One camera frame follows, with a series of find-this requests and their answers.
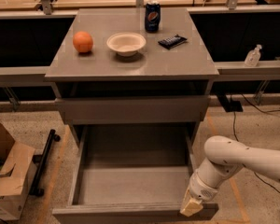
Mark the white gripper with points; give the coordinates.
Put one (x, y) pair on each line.
(201, 188)

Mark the grey drawer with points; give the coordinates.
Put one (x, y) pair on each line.
(131, 174)
(117, 110)

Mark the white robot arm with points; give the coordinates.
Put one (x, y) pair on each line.
(224, 158)

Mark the grey top drawer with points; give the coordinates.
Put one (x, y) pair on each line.
(117, 110)

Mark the grey drawer cabinet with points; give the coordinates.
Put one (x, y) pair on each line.
(132, 88)

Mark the black floor socket box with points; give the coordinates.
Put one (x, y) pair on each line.
(229, 105)

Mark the black metal stand leg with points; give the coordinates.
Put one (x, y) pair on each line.
(40, 160)

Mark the clear hand sanitizer bottle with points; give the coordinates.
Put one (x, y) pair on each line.
(253, 56)

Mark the dark snack bar packet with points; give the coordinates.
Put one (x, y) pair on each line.
(172, 42)

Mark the white paper bowl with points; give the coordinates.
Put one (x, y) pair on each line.
(126, 44)

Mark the brown cardboard box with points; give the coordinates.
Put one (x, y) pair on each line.
(17, 171)

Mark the orange fruit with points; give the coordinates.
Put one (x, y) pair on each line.
(82, 42)

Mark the blue pepsi can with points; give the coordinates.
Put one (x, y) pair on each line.
(152, 16)

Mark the grey metal rail frame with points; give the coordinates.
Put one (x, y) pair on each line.
(18, 75)

